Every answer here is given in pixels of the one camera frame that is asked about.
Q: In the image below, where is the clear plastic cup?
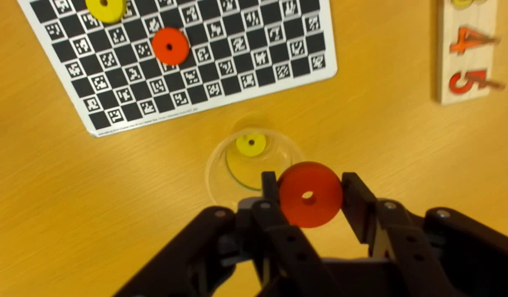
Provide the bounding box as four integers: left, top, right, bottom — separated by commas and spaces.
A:
204, 126, 308, 207

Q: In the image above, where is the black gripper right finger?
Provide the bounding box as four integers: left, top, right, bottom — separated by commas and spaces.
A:
340, 171, 508, 297

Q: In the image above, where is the yellow disc block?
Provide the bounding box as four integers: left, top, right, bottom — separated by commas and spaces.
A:
84, 0, 129, 24
234, 130, 269, 159

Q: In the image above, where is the wooden number peg board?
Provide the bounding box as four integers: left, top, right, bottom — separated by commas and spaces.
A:
435, 0, 500, 105

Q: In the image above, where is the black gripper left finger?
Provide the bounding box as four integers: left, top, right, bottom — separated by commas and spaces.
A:
112, 169, 343, 297

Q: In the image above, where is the orange disc block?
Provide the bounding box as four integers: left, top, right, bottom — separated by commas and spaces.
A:
277, 159, 345, 229
150, 26, 191, 65

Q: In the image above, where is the black white checkerboard marker board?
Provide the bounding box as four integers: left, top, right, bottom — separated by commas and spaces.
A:
15, 0, 340, 138

